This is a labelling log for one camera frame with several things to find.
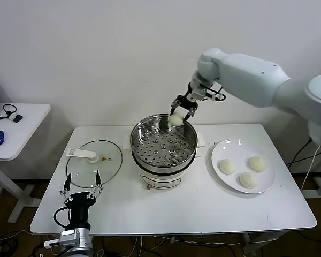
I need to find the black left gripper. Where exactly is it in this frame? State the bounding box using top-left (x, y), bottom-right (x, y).
top-left (59, 169), bottom-right (105, 229)

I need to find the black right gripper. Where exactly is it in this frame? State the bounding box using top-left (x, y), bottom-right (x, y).
top-left (170, 83), bottom-right (201, 122)

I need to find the white steamed baozi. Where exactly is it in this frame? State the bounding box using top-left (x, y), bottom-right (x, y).
top-left (167, 112), bottom-right (185, 127)
top-left (239, 172), bottom-right (258, 189)
top-left (248, 156), bottom-right (267, 172)
top-left (219, 158), bottom-right (236, 175)

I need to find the steel perforated steamer basket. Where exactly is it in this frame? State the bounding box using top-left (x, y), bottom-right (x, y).
top-left (129, 114), bottom-right (198, 167)

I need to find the white round plate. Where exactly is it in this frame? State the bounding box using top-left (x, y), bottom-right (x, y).
top-left (210, 138), bottom-right (277, 194)

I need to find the white side table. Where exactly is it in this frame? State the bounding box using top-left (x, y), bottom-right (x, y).
top-left (0, 103), bottom-right (52, 224)

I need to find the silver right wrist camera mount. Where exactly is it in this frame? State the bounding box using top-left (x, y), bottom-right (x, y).
top-left (194, 89), bottom-right (213, 102)

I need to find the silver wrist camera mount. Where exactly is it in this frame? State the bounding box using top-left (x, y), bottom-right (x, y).
top-left (194, 89), bottom-right (213, 102)
top-left (44, 229), bottom-right (81, 248)

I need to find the glass lid white handle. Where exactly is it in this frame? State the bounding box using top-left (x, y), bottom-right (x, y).
top-left (66, 139), bottom-right (123, 188)

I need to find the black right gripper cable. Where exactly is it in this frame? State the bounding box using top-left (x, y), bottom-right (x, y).
top-left (210, 81), bottom-right (227, 103)

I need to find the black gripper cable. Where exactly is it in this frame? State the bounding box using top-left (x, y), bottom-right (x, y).
top-left (210, 81), bottom-right (227, 103)
top-left (53, 207), bottom-right (72, 228)

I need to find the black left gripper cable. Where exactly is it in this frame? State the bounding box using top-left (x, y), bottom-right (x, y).
top-left (53, 207), bottom-right (72, 228)

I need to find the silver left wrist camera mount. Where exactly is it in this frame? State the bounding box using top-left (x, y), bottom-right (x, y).
top-left (44, 229), bottom-right (81, 248)

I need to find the black earphone cable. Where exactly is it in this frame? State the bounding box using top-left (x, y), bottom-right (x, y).
top-left (0, 104), bottom-right (18, 122)

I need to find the white hanging cable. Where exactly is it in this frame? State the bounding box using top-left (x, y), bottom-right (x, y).
top-left (300, 144), bottom-right (320, 191)

